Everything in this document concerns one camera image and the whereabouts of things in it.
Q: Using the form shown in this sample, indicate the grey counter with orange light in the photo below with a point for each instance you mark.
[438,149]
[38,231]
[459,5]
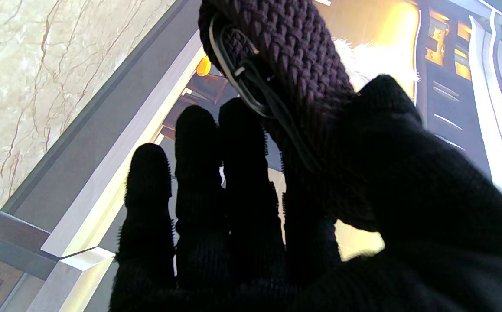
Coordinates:
[17,273]

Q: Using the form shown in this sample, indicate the white pampas grass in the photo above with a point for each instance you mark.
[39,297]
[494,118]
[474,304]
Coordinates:
[376,60]

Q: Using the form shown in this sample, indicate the black leather belt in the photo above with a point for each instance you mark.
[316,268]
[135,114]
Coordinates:
[303,65]

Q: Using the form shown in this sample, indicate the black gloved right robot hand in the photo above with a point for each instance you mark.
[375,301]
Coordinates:
[428,208]

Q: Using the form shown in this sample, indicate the yellow orange fruit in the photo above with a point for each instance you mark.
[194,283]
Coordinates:
[203,66]

